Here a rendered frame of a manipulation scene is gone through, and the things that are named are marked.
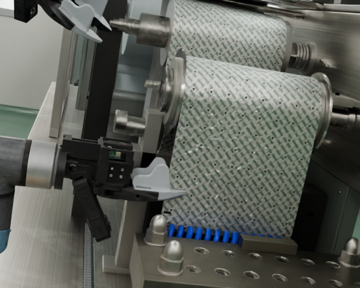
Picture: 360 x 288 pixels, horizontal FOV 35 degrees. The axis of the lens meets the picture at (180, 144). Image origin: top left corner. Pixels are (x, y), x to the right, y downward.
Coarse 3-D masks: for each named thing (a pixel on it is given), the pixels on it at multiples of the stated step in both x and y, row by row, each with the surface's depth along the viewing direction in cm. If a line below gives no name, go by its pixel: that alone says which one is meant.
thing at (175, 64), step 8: (176, 64) 93; (176, 72) 92; (176, 80) 91; (176, 88) 91; (176, 96) 91; (176, 104) 92; (168, 112) 94; (168, 120) 94; (320, 120) 96; (320, 128) 97
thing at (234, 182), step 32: (192, 128) 92; (192, 160) 94; (224, 160) 95; (256, 160) 95; (288, 160) 96; (192, 192) 95; (224, 192) 96; (256, 192) 97; (288, 192) 98; (192, 224) 97; (224, 224) 97; (256, 224) 98; (288, 224) 99
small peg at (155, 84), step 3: (147, 81) 97; (150, 81) 97; (153, 81) 98; (156, 81) 98; (159, 81) 98; (144, 84) 98; (147, 84) 97; (150, 84) 97; (153, 84) 97; (156, 84) 97; (159, 84) 98; (150, 87) 98; (153, 87) 98; (156, 87) 98; (159, 87) 98
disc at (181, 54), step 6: (180, 48) 96; (180, 54) 95; (180, 84) 91; (180, 90) 90; (180, 96) 90; (180, 102) 90; (180, 108) 90; (174, 114) 92; (174, 120) 92; (168, 126) 97; (174, 126) 93; (168, 132) 96
